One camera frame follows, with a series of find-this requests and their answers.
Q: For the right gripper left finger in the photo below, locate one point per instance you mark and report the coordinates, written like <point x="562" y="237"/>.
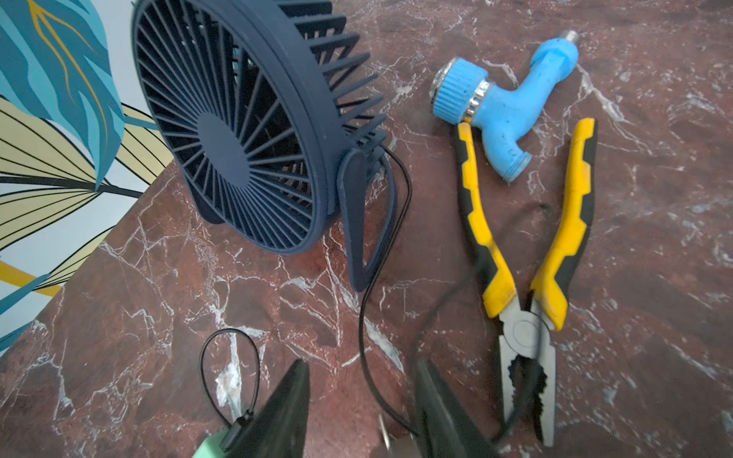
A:
<point x="279" y="430"/>

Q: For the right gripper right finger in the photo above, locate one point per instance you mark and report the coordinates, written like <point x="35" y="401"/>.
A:
<point x="444" y="429"/>

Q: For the green usb charger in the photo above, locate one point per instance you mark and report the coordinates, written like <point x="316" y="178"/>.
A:
<point x="211" y="446"/>

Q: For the pink usb charger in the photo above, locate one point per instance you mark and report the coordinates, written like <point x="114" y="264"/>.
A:
<point x="390" y="447"/>

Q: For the navy blue mini fan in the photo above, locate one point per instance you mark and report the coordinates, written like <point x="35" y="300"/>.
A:
<point x="258" y="103"/>

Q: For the yellow black pliers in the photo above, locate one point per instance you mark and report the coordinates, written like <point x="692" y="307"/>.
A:
<point x="527" y="294"/>

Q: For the blue plastic faucet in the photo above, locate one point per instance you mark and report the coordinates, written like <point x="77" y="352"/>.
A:
<point x="464" y="92"/>

